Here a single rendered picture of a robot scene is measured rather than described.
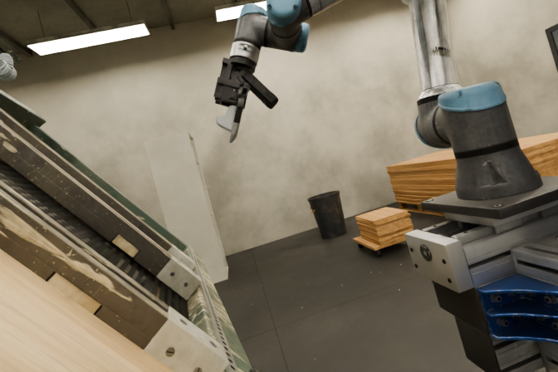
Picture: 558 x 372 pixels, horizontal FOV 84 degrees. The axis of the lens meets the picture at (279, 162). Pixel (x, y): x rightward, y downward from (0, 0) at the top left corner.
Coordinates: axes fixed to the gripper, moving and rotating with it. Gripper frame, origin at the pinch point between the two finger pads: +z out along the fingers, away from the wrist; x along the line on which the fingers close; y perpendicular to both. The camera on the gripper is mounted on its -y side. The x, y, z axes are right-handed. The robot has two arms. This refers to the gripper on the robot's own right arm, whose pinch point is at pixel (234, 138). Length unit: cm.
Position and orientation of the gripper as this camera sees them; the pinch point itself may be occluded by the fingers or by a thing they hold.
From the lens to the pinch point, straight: 81.6
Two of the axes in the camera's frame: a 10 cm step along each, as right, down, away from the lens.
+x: 1.5, -0.7, -9.9
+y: -9.7, -2.1, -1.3
